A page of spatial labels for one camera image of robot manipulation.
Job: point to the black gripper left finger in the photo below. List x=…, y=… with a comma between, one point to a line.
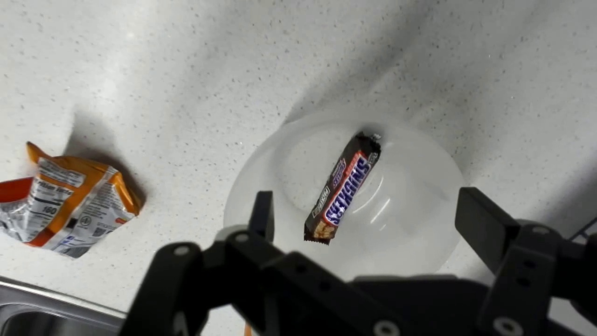
x=206, y=272

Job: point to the orange snack bag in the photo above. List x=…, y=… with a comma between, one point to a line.
x=68, y=198

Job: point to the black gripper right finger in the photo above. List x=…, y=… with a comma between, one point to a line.
x=529, y=267

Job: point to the translucent white plastic bowl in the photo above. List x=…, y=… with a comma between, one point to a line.
x=411, y=187

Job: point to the snickers chocolate bar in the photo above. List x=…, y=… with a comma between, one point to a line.
x=346, y=187

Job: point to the stainless steel double sink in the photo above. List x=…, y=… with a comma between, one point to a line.
x=49, y=310

